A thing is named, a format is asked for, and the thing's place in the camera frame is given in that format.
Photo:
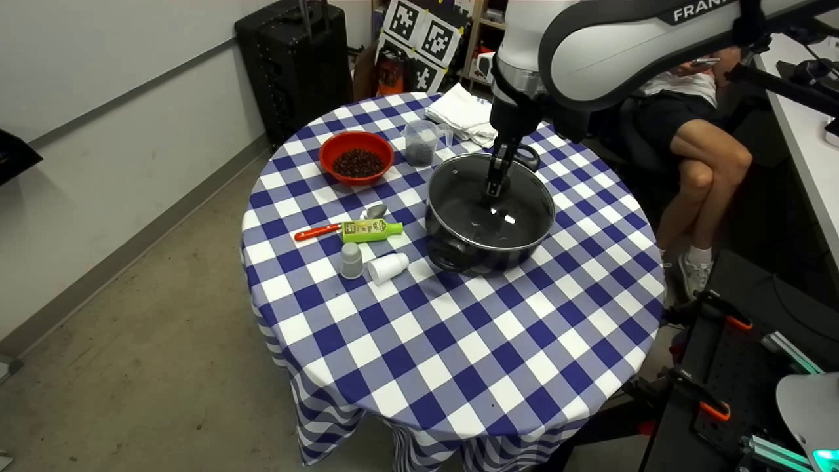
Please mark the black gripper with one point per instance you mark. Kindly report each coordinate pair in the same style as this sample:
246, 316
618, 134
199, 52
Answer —
512, 117

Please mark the glass pot lid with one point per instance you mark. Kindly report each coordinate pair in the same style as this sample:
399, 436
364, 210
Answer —
520, 221

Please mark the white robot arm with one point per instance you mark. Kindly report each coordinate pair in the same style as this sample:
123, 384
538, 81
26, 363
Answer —
583, 56

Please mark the black cooking pot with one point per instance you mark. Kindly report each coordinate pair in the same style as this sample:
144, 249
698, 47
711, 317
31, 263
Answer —
453, 256

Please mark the white folded cloth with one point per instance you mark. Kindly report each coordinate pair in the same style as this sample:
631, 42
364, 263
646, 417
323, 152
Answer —
466, 113

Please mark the clear glass cup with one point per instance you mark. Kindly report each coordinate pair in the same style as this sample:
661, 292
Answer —
420, 141

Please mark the green tube bottle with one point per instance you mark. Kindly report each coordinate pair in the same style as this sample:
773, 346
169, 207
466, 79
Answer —
364, 232

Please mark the small white shaker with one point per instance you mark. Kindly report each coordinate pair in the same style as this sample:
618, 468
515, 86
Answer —
383, 269

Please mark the red bowl with food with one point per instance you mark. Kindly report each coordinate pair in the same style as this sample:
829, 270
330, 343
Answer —
355, 158

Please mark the wooden shelf unit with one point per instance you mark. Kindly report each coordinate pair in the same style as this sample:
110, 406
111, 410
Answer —
484, 34

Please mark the fiducial marker board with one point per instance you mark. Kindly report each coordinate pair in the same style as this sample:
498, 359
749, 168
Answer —
418, 42

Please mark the small grey shaker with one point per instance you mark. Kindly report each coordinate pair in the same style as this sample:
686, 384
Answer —
353, 263

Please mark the seated person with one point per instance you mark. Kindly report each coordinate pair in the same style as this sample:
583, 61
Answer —
676, 113

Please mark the blue white checkered tablecloth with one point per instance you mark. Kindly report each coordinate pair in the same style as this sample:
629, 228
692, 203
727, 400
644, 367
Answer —
500, 370

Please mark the white side desk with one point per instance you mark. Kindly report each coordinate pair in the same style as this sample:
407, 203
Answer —
804, 128

